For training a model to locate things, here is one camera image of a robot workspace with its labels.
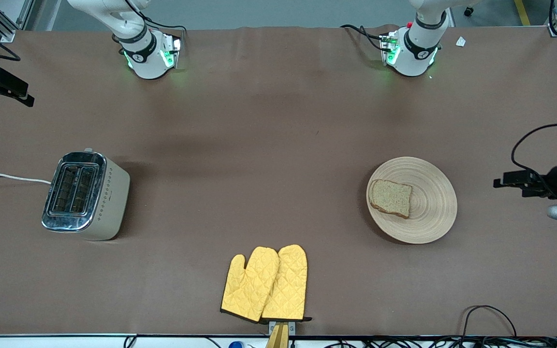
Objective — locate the silver two-slot toaster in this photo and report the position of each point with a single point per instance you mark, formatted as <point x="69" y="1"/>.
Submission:
<point x="109" y="203"/>

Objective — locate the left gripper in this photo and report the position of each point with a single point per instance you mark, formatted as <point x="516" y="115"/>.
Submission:
<point x="555" y="180"/>

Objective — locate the white paper scrap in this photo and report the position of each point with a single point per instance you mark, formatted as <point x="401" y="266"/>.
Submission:
<point x="461" y="42"/>

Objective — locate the blue cap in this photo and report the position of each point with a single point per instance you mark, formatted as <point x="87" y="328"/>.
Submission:
<point x="235" y="345"/>

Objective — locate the brown table cover mat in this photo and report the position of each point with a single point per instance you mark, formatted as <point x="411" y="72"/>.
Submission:
<point x="307" y="145"/>

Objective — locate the black caster wheel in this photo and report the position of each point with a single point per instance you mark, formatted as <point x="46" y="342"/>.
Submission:
<point x="469" y="11"/>

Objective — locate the brown toast slice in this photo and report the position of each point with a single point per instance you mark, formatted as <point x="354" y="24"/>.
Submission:
<point x="390" y="198"/>

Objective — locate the grey metal bracket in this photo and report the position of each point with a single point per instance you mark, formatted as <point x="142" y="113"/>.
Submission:
<point x="292" y="327"/>

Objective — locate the round wooden plate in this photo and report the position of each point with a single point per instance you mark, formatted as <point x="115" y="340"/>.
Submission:
<point x="433" y="203"/>

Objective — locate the yellow quilted oven mitt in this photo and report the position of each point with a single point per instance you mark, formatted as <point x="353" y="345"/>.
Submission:
<point x="247" y="290"/>
<point x="290" y="285"/>

